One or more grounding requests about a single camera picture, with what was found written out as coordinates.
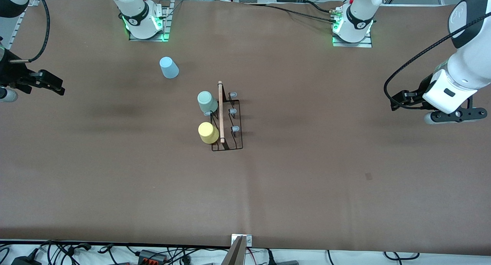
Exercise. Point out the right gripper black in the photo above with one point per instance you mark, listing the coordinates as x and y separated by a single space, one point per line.
11 74

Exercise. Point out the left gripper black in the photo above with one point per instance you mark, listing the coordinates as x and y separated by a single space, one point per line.
423 88

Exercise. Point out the pale green plastic cup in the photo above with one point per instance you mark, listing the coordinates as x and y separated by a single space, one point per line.
206 102

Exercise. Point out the yellow plastic cup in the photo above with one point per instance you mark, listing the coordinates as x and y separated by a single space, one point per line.
208 132

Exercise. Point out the light blue plastic cup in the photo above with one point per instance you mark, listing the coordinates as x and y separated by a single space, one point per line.
168 67

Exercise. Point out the brown table cover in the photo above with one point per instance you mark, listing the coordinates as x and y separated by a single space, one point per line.
268 203

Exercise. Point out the black power adapter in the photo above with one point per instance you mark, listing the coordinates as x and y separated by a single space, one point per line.
25 261

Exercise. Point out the black orange connector box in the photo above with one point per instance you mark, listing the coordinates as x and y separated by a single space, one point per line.
151 256

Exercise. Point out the slotted aluminium rail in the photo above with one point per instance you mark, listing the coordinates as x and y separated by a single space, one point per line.
14 35

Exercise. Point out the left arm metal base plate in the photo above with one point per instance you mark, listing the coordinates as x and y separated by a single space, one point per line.
351 45

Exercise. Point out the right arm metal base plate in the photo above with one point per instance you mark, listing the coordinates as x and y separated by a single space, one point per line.
147 39

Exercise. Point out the small metal bracket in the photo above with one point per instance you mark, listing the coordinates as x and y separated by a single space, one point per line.
249 241

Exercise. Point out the grey tapered post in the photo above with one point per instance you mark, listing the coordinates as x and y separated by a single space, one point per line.
234 255

